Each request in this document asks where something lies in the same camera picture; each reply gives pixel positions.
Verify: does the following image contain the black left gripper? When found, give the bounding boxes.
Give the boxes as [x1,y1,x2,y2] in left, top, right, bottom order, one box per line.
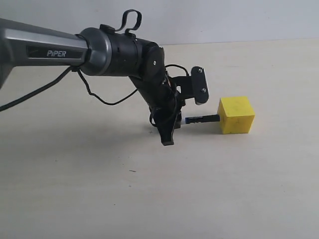
[147,71,197,146]

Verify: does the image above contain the black and white marker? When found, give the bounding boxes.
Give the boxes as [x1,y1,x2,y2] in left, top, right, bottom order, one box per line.
[181,114,220,124]

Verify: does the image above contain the yellow foam cube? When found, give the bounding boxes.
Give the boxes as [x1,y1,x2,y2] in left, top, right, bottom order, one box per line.
[217,96,255,134]

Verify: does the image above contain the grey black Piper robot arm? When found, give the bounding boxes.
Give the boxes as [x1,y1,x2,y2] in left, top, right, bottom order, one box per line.
[0,19,183,146]

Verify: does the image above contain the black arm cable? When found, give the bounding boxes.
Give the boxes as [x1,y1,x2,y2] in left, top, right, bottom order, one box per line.
[0,9,189,126]

